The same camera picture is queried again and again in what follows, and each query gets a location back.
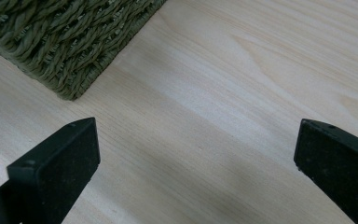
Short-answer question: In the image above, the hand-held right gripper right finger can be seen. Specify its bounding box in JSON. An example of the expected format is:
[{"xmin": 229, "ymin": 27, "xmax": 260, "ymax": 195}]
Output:
[{"xmin": 293, "ymin": 118, "xmax": 358, "ymax": 224}]

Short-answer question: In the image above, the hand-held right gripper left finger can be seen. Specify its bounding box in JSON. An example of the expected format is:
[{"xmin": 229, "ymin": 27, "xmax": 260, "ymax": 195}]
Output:
[{"xmin": 0, "ymin": 117, "xmax": 102, "ymax": 224}]

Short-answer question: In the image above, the green woven basket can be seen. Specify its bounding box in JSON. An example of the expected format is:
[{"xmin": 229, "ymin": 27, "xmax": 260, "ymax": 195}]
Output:
[{"xmin": 0, "ymin": 0, "xmax": 168, "ymax": 102}]

